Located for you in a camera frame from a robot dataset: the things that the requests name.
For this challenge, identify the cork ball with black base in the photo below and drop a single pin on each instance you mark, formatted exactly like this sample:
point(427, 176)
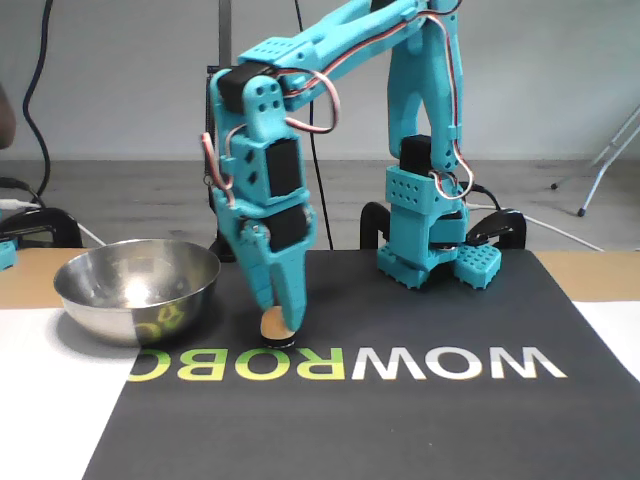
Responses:
point(272, 325)

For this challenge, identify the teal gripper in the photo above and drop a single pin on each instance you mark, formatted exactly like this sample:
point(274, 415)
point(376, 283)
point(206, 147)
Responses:
point(283, 226)

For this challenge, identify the teal plastic part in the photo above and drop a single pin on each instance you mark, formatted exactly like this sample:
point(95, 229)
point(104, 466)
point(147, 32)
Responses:
point(6, 255)

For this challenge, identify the white paper sheet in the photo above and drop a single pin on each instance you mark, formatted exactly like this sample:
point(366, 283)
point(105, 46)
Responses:
point(620, 340)
point(50, 410)

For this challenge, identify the black table clamp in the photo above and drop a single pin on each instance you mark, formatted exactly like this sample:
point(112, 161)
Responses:
point(500, 222)
point(45, 220)
point(370, 220)

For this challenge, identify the black WOWROBO mat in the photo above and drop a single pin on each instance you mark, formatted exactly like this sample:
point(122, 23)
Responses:
point(350, 430)

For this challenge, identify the black spring lamp stand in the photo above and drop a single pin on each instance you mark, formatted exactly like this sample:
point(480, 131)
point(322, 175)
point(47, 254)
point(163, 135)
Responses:
point(225, 30)

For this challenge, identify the white metal stand legs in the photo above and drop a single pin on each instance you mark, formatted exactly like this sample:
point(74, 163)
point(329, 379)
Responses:
point(594, 187)

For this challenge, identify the metal bowl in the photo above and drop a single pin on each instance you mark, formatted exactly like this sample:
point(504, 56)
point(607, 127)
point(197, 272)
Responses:
point(100, 320)

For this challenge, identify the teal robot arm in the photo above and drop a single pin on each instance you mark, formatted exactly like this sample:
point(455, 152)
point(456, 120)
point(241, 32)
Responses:
point(405, 100)

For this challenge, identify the teal robot base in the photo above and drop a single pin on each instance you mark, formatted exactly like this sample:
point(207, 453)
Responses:
point(405, 262)

